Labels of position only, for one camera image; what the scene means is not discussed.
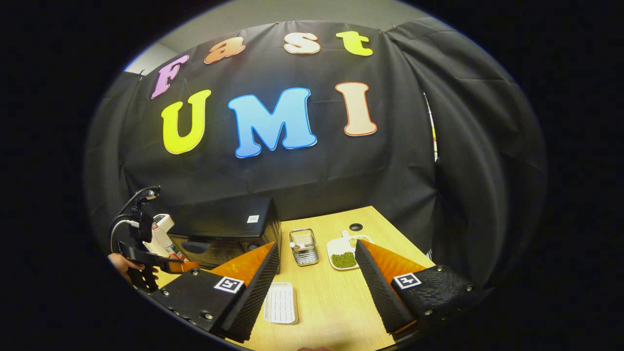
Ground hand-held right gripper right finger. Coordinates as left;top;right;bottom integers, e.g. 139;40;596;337
354;238;484;335

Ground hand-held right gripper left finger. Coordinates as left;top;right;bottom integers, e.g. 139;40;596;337
150;241;281;342

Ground black electric oven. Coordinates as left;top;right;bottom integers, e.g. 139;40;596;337
166;196;283;274

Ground plastic bottle red label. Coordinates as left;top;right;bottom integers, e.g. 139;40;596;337
151;223;186;262

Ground white rectangular dish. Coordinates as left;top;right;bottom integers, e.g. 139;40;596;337
263;281;298;325

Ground white divided spice dish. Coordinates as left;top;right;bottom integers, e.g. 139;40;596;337
326;230;374;271

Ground black backdrop cloth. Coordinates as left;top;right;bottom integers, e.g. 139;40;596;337
85;17;546;288

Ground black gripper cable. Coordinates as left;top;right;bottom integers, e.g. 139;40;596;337
109;186;159;254

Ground metal wire basket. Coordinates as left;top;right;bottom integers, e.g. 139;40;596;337
289;228;320;267

